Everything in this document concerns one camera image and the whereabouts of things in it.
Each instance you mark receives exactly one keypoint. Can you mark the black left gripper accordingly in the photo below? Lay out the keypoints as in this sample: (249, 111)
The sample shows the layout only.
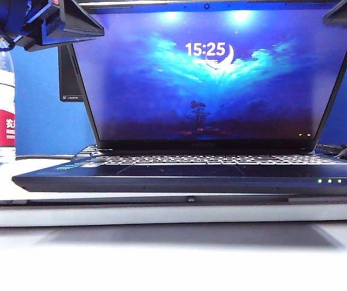
(40, 27)

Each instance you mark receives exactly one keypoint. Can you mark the black Hasee laptop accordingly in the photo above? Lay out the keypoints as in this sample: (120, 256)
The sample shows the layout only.
(191, 91)

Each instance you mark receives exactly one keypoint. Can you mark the black ASUS monitor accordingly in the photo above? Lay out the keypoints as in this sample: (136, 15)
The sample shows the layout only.
(68, 75)

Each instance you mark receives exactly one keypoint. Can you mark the blue desk partition panel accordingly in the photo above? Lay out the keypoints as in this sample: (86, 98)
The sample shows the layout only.
(40, 106)

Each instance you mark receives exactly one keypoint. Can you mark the black keyboard with white keys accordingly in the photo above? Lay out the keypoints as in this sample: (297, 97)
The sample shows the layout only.
(85, 151)

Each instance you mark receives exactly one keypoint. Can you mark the white desk slab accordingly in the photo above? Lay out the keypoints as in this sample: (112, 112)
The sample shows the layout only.
(161, 216)

